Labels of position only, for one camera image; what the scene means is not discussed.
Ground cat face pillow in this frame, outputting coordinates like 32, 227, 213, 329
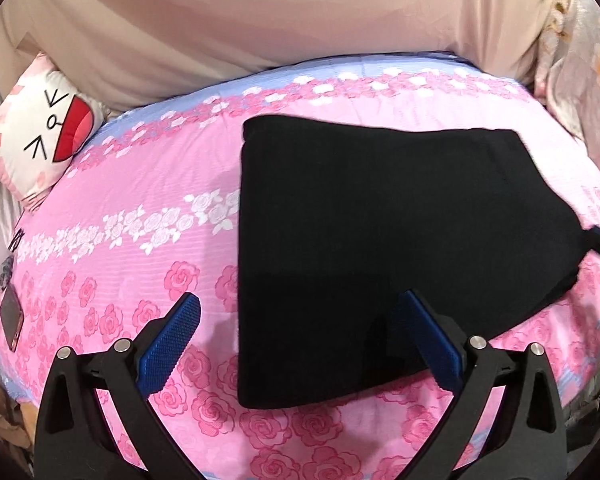
0, 52, 109, 210

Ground black patterned small item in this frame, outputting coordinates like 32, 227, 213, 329
0, 228, 24, 292

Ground pink rose bedsheet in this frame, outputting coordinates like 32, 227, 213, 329
0, 55, 600, 479

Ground black pants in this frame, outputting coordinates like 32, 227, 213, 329
237, 115, 588, 410

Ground brown cloth on floor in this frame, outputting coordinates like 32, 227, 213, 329
0, 385, 33, 472

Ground floral blanket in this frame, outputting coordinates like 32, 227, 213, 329
534, 0, 600, 170

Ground beige curtain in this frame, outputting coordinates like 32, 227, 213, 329
0, 0, 554, 110

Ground black smartphone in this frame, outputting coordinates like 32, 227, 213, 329
0, 284, 24, 352

